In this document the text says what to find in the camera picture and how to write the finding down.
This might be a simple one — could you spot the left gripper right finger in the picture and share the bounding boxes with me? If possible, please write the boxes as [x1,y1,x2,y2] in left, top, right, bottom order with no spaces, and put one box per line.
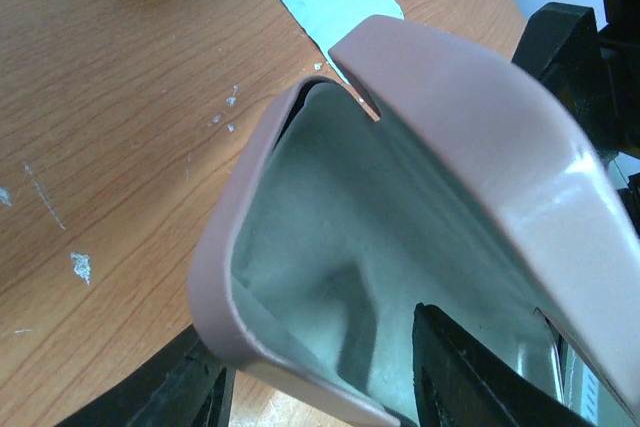
[412,304,615,426]

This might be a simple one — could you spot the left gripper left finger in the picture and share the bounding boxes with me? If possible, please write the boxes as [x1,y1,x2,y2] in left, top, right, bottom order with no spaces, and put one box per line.
[59,329,235,426]

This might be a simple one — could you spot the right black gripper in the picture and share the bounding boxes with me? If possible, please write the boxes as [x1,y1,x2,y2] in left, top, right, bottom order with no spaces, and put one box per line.
[509,0,640,163]

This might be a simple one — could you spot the pink glasses case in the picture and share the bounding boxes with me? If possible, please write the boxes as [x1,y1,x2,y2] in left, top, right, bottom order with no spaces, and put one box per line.
[188,15,639,426]

